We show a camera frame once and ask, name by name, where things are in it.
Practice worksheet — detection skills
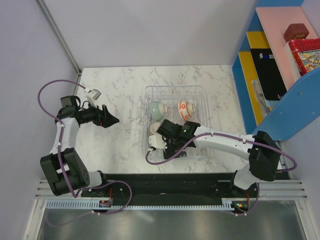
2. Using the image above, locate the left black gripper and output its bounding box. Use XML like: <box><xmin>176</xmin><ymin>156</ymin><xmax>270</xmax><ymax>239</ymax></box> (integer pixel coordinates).
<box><xmin>80</xmin><ymin>100</ymin><xmax>119</xmax><ymax>129</ymax></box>

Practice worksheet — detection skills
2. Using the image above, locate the grid patterned bowl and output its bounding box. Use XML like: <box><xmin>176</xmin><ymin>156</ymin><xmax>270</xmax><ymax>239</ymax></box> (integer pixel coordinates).
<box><xmin>147</xmin><ymin>121</ymin><xmax>161</xmax><ymax>137</ymax></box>

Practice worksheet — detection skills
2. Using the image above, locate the orange patterned bowl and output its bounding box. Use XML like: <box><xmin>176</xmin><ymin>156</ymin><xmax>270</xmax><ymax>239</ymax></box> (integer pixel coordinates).
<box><xmin>178</xmin><ymin>100</ymin><xmax>196</xmax><ymax>122</ymax></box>

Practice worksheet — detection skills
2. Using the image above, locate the green glass bowl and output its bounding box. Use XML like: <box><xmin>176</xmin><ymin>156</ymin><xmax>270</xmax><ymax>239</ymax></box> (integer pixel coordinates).
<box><xmin>149</xmin><ymin>100</ymin><xmax>168</xmax><ymax>122</ymax></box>

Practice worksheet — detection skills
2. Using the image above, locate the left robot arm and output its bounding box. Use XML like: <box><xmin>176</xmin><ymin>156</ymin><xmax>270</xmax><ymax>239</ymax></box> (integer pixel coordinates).
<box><xmin>40</xmin><ymin>95</ymin><xmax>120</xmax><ymax>197</ymax></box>

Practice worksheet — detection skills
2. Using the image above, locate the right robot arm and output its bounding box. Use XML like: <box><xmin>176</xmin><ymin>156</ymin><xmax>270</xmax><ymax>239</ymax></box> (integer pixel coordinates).
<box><xmin>156</xmin><ymin>119</ymin><xmax>281</xmax><ymax>197</ymax></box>

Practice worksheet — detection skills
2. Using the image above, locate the yellow black panel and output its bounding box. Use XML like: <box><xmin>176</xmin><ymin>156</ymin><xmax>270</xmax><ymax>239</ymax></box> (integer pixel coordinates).
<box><xmin>238</xmin><ymin>31</ymin><xmax>272</xmax><ymax>70</ymax></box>

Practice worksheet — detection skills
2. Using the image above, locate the blue shelf unit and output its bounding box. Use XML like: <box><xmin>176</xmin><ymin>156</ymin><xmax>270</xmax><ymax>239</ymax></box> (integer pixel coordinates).
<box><xmin>231</xmin><ymin>0</ymin><xmax>320</xmax><ymax>141</ymax></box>

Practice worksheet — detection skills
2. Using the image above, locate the pink board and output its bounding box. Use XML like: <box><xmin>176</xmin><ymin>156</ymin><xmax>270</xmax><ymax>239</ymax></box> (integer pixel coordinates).
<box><xmin>256</xmin><ymin>6</ymin><xmax>310</xmax><ymax>90</ymax></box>

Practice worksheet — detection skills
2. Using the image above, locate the red game box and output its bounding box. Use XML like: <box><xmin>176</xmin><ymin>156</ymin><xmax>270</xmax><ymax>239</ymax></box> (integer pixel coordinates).
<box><xmin>288</xmin><ymin>38</ymin><xmax>320</xmax><ymax>76</ymax></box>

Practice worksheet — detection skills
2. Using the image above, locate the dark red box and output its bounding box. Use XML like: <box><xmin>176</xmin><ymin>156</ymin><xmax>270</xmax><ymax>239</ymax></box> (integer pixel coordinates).
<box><xmin>283</xmin><ymin>23</ymin><xmax>310</xmax><ymax>42</ymax></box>

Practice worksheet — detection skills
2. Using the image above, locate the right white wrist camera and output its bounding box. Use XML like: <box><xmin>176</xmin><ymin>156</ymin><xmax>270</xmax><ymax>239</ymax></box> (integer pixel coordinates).
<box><xmin>148</xmin><ymin>134</ymin><xmax>168</xmax><ymax>151</ymax></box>

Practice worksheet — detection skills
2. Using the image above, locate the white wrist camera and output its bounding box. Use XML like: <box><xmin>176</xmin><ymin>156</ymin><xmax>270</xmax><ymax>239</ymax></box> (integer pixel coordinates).
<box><xmin>148</xmin><ymin>134</ymin><xmax>168</xmax><ymax>151</ymax></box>
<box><xmin>84</xmin><ymin>87</ymin><xmax>101</xmax><ymax>108</ymax></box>

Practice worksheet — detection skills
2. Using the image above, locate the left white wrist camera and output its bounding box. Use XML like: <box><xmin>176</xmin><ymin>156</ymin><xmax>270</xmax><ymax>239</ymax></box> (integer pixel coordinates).
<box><xmin>84</xmin><ymin>87</ymin><xmax>101</xmax><ymax>108</ymax></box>

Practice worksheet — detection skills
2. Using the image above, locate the clear wire dish rack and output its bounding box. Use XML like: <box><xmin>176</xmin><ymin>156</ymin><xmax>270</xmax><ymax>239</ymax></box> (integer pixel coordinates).
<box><xmin>142</xmin><ymin>85</ymin><xmax>210</xmax><ymax>156</ymax></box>

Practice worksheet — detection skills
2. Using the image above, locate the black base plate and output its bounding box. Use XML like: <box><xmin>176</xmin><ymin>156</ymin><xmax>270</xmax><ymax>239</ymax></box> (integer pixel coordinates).
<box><xmin>81</xmin><ymin>173</ymin><xmax>258</xmax><ymax>205</ymax></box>

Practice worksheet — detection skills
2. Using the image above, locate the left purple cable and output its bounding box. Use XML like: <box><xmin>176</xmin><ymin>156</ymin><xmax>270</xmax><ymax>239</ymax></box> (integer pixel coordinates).
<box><xmin>37</xmin><ymin>79</ymin><xmax>88</xmax><ymax>200</ymax></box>

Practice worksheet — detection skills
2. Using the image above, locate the purple cable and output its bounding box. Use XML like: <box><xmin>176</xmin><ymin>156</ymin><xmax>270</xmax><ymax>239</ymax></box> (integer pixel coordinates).
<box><xmin>145</xmin><ymin>133</ymin><xmax>298</xmax><ymax>173</ymax></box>
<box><xmin>37</xmin><ymin>79</ymin><xmax>88</xmax><ymax>200</ymax></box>

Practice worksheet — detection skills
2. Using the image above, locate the white cable duct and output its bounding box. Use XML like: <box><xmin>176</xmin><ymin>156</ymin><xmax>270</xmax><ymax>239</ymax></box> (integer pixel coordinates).
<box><xmin>45</xmin><ymin>198</ymin><xmax>235</xmax><ymax>211</ymax></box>

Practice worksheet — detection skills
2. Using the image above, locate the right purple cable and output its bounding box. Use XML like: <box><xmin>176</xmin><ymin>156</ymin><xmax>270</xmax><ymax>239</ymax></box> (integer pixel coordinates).
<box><xmin>145</xmin><ymin>133</ymin><xmax>298</xmax><ymax>173</ymax></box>

